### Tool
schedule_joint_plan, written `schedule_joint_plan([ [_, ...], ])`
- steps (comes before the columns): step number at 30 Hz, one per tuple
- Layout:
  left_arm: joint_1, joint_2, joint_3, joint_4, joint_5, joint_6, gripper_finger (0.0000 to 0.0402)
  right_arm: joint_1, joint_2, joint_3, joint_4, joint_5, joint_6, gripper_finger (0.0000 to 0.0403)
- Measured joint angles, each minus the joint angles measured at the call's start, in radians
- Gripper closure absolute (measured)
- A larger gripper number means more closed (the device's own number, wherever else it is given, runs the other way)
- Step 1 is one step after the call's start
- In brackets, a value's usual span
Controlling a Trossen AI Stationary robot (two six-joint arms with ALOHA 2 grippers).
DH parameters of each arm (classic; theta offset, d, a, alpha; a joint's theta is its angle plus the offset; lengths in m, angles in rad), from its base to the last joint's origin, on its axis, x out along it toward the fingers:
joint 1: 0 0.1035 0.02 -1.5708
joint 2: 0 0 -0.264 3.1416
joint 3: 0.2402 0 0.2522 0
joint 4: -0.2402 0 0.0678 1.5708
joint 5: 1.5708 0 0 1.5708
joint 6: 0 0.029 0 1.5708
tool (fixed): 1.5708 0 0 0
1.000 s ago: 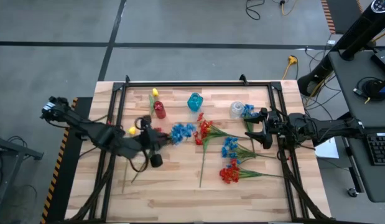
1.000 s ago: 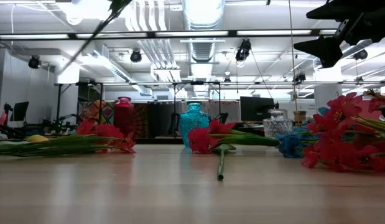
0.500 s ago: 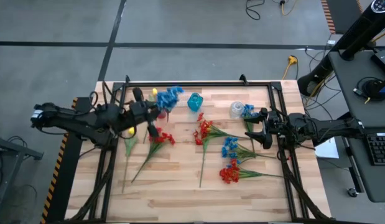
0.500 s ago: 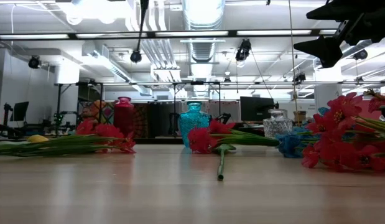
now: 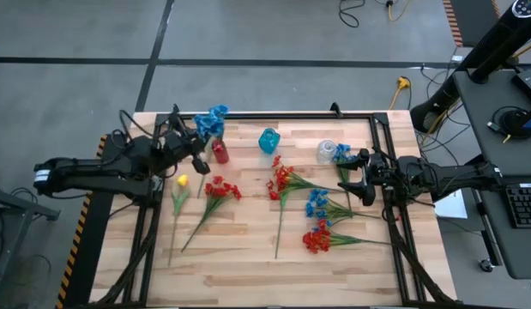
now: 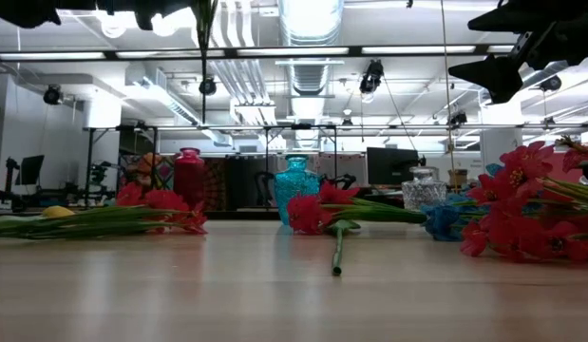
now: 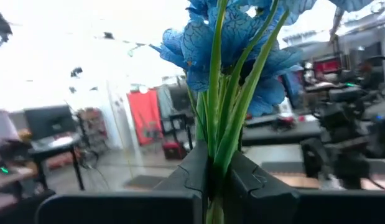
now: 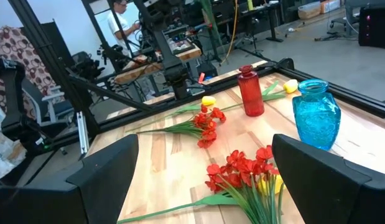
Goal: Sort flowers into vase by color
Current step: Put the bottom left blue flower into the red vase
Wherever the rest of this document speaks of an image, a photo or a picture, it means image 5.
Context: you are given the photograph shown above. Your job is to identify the red glass vase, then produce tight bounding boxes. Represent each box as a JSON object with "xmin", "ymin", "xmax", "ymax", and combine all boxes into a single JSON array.
[{"xmin": 211, "ymin": 137, "xmax": 231, "ymax": 165}]

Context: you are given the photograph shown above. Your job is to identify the black aluminium table frame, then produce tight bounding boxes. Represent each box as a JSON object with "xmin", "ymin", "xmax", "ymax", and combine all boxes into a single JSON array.
[{"xmin": 121, "ymin": 112, "xmax": 459, "ymax": 308}]

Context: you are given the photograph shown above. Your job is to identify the clear cut-glass vase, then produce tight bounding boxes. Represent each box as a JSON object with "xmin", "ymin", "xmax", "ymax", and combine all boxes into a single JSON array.
[{"xmin": 316, "ymin": 139, "xmax": 338, "ymax": 166}]

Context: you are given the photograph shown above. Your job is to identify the black cable bundle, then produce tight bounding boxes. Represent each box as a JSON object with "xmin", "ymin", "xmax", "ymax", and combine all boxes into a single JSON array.
[
  {"xmin": 93, "ymin": 201, "xmax": 163, "ymax": 306},
  {"xmin": 383, "ymin": 205, "xmax": 462, "ymax": 306}
]

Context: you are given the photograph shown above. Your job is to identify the turquoise glass vase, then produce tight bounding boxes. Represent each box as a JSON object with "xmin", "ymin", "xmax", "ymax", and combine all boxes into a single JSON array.
[{"xmin": 257, "ymin": 127, "xmax": 281, "ymax": 155}]

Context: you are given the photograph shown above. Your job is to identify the grey desk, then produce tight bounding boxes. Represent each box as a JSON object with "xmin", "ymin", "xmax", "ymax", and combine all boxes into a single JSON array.
[{"xmin": 452, "ymin": 68, "xmax": 531, "ymax": 281}]

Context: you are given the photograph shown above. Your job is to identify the black mat with striped edge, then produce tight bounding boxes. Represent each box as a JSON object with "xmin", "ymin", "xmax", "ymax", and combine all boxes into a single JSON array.
[{"xmin": 443, "ymin": 0, "xmax": 502, "ymax": 48}]

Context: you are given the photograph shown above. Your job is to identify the yellow floor cable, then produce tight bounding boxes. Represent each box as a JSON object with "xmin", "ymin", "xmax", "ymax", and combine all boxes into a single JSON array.
[{"xmin": 385, "ymin": 0, "xmax": 414, "ymax": 22}]

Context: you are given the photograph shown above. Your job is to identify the red artificial flower bunch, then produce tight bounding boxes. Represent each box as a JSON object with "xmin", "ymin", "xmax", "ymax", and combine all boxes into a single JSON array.
[
  {"xmin": 266, "ymin": 154, "xmax": 347, "ymax": 203},
  {"xmin": 301, "ymin": 219, "xmax": 393, "ymax": 255},
  {"xmin": 180, "ymin": 174, "xmax": 244, "ymax": 253}
]

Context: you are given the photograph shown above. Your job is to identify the white paper sheet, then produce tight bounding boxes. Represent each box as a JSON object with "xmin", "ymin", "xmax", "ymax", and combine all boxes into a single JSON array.
[{"xmin": 433, "ymin": 188, "xmax": 469, "ymax": 221}]

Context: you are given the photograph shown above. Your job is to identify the yellow power plug with cable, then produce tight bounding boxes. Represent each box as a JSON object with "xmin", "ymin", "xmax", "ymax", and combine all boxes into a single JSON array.
[{"xmin": 388, "ymin": 76, "xmax": 413, "ymax": 111}]

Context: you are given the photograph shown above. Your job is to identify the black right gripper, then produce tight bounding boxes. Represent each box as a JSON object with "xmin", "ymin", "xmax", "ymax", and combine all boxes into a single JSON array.
[{"xmin": 336, "ymin": 148, "xmax": 397, "ymax": 207}]

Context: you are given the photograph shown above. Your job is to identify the black tower fan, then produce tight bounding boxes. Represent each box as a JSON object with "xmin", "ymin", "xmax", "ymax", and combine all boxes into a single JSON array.
[{"xmin": 409, "ymin": 0, "xmax": 531, "ymax": 135}]

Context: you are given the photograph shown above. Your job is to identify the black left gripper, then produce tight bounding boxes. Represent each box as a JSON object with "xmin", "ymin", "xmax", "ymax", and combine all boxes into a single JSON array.
[{"xmin": 160, "ymin": 114, "xmax": 212, "ymax": 175}]

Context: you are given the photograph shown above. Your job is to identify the black plate with hazard stripes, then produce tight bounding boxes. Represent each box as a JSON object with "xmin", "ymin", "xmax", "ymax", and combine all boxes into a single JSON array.
[{"xmin": 54, "ymin": 133, "xmax": 130, "ymax": 309}]

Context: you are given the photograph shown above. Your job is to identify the blue artificial flower bunch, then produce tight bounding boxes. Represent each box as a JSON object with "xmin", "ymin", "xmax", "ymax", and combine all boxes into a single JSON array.
[
  {"xmin": 332, "ymin": 142, "xmax": 359, "ymax": 211},
  {"xmin": 305, "ymin": 187, "xmax": 382, "ymax": 227},
  {"xmin": 192, "ymin": 104, "xmax": 230, "ymax": 149}
]

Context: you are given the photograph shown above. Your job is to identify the black floor cable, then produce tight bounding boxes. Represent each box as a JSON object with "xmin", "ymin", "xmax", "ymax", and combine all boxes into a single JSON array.
[{"xmin": 337, "ymin": 0, "xmax": 367, "ymax": 29}]

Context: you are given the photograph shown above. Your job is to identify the black keyboard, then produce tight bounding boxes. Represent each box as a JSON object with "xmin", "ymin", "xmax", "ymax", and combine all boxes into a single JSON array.
[{"xmin": 504, "ymin": 183, "xmax": 531, "ymax": 230}]

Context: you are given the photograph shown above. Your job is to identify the grey metal stand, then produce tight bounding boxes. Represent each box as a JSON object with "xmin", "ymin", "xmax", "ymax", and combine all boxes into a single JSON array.
[{"xmin": 0, "ymin": 173, "xmax": 61, "ymax": 309}]

